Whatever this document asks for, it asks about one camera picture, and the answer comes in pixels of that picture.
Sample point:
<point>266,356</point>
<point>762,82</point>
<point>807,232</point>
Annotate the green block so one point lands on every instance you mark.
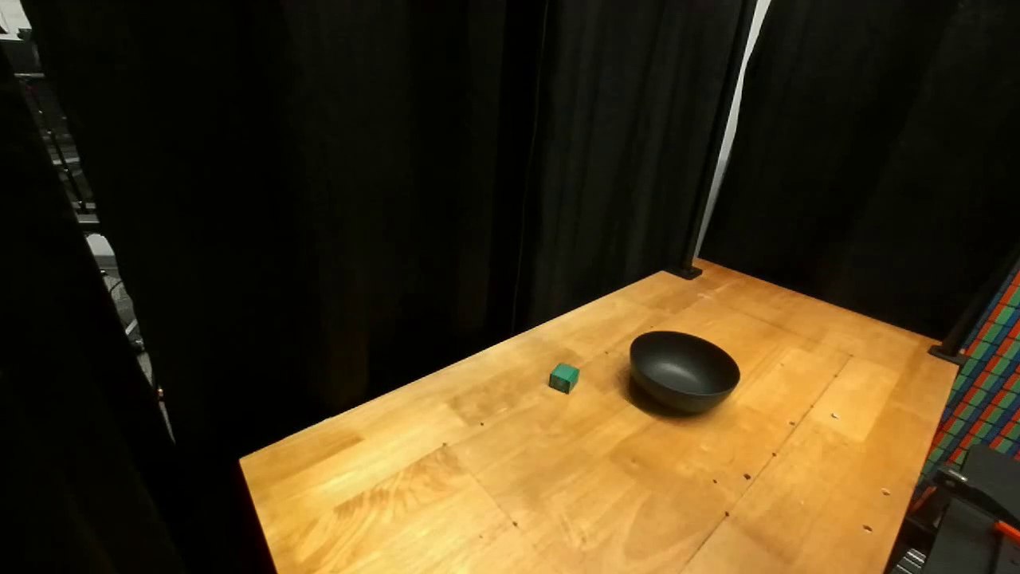
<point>566,378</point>

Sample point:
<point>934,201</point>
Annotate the upright pole with black foot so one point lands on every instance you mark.
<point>730,115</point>

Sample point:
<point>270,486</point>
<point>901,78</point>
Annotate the black curtain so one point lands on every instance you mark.
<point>372,160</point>

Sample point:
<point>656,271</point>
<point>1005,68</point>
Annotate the slanted pole with black foot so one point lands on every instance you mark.
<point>947,350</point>

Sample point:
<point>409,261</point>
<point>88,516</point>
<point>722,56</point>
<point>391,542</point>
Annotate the colourful plaid cloth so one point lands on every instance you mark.
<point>990,369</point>

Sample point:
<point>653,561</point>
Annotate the black bowl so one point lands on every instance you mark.
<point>686,369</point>

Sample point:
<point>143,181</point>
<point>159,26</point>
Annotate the black equipment box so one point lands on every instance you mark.
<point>973,519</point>

